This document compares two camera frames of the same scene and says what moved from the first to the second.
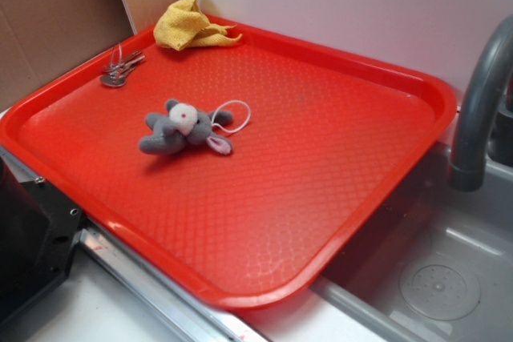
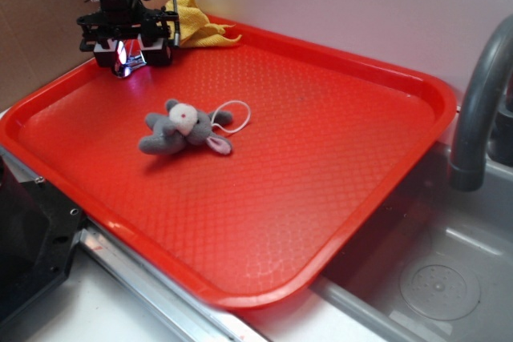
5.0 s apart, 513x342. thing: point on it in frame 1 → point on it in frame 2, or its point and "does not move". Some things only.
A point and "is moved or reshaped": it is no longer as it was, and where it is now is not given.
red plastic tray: [320, 142] does not move
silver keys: [119, 68] is moved or reshaped
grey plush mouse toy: [181, 126] does not move
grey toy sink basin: [436, 267] does not move
